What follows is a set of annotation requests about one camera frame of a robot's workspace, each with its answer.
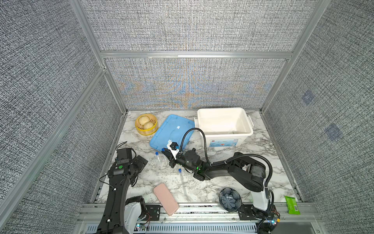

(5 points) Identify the green wipes packet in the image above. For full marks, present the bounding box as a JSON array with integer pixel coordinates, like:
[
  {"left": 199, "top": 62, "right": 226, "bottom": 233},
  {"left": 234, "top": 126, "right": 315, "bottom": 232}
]
[{"left": 285, "top": 196, "right": 301, "bottom": 215}]

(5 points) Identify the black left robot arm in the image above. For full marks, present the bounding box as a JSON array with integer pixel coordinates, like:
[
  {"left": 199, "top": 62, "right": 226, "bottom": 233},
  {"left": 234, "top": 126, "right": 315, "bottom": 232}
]
[{"left": 96, "top": 156, "right": 148, "bottom": 234}]

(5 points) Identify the front steamed bun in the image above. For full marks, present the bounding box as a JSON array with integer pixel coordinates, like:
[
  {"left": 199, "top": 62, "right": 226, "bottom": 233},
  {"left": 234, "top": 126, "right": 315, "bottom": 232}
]
[{"left": 144, "top": 121, "right": 154, "bottom": 130}]

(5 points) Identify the black flower-shaped dish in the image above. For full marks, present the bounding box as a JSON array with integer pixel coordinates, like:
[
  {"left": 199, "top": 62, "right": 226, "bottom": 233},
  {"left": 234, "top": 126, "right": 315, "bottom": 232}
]
[{"left": 219, "top": 188, "right": 242, "bottom": 213}]

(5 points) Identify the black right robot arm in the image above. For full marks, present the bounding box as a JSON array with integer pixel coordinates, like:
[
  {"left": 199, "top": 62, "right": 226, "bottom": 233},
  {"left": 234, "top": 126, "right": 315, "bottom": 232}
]
[{"left": 161, "top": 148, "right": 273, "bottom": 213}]

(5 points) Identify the steamed bun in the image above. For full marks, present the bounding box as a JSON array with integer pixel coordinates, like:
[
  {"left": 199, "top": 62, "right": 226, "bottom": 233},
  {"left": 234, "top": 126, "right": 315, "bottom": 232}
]
[
  {"left": 144, "top": 121, "right": 154, "bottom": 130},
  {"left": 138, "top": 116, "right": 150, "bottom": 125}
]

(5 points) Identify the white plastic storage box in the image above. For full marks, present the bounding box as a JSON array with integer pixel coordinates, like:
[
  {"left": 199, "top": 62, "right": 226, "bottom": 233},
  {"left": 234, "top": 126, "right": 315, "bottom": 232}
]
[{"left": 194, "top": 107, "right": 254, "bottom": 148}]

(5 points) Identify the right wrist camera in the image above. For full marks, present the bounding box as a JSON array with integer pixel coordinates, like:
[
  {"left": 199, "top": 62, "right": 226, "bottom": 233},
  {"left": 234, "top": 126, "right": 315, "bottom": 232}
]
[{"left": 167, "top": 140, "right": 182, "bottom": 160}]

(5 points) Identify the yellow bamboo steamer basket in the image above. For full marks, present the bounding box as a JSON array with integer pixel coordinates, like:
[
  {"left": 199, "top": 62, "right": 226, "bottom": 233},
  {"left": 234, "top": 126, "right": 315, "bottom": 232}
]
[{"left": 135, "top": 114, "right": 158, "bottom": 136}]

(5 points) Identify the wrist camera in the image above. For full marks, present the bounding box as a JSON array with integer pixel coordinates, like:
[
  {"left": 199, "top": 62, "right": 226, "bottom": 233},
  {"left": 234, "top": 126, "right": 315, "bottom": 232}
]
[
  {"left": 167, "top": 140, "right": 182, "bottom": 160},
  {"left": 117, "top": 148, "right": 133, "bottom": 161}
]

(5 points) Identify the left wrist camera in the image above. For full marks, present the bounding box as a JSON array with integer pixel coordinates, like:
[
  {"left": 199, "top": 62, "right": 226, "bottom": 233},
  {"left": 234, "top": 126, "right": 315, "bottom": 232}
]
[{"left": 117, "top": 148, "right": 133, "bottom": 161}]

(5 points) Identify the blue plastic box lid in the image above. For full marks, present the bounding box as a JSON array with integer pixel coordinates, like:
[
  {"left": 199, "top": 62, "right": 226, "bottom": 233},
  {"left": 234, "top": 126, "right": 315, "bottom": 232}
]
[{"left": 150, "top": 115, "right": 195, "bottom": 151}]

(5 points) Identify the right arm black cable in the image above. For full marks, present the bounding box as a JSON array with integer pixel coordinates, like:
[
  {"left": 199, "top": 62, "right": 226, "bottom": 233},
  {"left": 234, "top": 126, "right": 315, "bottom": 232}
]
[{"left": 179, "top": 128, "right": 275, "bottom": 217}]

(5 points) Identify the back steamed bun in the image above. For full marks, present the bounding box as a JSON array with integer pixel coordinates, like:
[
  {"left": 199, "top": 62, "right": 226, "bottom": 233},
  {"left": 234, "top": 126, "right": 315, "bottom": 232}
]
[{"left": 138, "top": 116, "right": 150, "bottom": 125}]

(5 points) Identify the clear plastic test tube rack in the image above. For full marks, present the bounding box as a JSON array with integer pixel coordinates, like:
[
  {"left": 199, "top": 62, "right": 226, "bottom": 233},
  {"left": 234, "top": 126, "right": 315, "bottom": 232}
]
[{"left": 151, "top": 155, "right": 174, "bottom": 176}]

